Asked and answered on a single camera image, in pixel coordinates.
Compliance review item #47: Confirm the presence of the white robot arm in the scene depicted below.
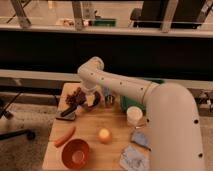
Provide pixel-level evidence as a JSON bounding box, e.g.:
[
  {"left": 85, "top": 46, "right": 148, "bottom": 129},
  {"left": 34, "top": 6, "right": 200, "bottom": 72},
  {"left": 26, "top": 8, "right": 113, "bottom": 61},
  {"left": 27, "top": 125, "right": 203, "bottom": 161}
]
[{"left": 77, "top": 57, "right": 205, "bottom": 171}]

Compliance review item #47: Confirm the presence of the dark purple bowl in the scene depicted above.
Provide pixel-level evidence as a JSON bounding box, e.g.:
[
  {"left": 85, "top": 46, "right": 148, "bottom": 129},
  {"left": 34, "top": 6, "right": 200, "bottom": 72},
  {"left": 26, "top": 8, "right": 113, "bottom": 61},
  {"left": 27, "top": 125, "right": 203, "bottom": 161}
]
[{"left": 80, "top": 91, "right": 101, "bottom": 111}]

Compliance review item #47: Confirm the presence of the dark grape bunch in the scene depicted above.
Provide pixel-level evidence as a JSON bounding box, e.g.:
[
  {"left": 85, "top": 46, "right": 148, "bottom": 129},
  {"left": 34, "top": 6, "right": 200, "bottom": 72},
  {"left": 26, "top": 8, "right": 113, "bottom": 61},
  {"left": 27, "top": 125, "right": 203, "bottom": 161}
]
[{"left": 66, "top": 87, "right": 84, "bottom": 105}]

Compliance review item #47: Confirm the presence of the blue-lidded metal cup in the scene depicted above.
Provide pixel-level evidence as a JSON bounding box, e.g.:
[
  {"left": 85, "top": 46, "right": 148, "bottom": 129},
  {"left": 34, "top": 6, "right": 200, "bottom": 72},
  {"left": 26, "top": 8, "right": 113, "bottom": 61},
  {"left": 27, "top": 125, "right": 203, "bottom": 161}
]
[{"left": 102, "top": 87, "right": 115, "bottom": 106}]

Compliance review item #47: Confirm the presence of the green plastic tray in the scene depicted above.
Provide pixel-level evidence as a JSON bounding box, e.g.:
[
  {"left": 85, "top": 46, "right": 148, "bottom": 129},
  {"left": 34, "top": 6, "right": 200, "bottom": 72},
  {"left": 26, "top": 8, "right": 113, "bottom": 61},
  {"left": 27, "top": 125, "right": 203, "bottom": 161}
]
[{"left": 120, "top": 78, "right": 164, "bottom": 112}]

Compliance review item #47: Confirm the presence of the yellow onion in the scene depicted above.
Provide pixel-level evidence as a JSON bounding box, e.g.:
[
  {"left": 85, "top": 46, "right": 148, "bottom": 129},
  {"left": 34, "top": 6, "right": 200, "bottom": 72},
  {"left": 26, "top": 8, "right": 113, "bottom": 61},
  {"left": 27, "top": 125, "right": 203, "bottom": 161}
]
[{"left": 97, "top": 128, "right": 111, "bottom": 144}]

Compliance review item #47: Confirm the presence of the white lidded jar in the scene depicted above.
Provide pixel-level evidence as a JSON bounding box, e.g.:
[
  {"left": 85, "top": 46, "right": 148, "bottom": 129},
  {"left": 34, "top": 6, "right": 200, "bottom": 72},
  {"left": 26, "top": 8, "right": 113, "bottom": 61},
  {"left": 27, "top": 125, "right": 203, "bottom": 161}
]
[{"left": 126, "top": 106, "right": 143, "bottom": 126}]

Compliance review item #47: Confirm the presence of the orange carrot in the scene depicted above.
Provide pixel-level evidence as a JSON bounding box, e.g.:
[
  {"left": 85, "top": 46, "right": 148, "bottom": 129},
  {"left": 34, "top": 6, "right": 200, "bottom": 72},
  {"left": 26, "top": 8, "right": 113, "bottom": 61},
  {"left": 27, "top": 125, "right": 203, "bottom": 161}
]
[{"left": 54, "top": 126, "right": 76, "bottom": 148}]

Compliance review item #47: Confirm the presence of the red bowl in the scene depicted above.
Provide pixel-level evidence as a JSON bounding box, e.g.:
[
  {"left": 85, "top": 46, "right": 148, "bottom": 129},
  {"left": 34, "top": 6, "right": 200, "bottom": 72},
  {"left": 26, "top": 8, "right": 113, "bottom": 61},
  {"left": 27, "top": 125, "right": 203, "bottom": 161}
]
[{"left": 61, "top": 139, "right": 90, "bottom": 170}]

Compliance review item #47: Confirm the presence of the blue sponge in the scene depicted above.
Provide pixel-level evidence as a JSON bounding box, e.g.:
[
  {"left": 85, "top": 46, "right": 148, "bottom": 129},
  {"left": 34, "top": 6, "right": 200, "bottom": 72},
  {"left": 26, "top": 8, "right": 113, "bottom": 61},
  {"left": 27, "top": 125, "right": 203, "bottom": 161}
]
[{"left": 131, "top": 131, "right": 149, "bottom": 148}]

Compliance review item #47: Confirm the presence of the blue crumpled cloth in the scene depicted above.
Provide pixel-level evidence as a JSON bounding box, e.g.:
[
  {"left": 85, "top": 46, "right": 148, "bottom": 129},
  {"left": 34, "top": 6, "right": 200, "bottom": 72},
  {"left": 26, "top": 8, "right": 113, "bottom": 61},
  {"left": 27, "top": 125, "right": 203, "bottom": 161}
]
[{"left": 119, "top": 146, "right": 149, "bottom": 171}]

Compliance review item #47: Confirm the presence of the black chair background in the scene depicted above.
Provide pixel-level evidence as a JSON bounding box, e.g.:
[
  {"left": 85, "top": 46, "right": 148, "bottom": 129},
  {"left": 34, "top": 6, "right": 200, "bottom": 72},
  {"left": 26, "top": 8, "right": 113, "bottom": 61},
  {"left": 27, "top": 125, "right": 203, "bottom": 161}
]
[{"left": 130, "top": 0, "right": 213, "bottom": 29}]

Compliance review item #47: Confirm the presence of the black-handled spatula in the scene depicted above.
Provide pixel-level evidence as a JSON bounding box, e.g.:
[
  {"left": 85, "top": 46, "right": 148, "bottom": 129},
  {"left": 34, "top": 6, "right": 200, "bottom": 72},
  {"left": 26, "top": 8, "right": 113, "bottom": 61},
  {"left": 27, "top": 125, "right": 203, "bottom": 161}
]
[{"left": 56, "top": 106, "right": 77, "bottom": 121}]

